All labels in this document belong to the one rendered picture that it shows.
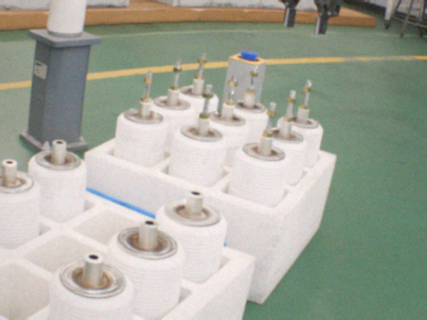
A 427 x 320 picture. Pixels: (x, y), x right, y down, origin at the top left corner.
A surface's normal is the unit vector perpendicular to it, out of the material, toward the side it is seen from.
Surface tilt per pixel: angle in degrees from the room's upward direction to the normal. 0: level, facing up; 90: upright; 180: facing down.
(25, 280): 90
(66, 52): 90
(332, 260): 0
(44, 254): 90
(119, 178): 90
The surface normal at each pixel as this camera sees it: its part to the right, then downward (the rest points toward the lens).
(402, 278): 0.16, -0.93
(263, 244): -0.39, 0.26
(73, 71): 0.69, 0.35
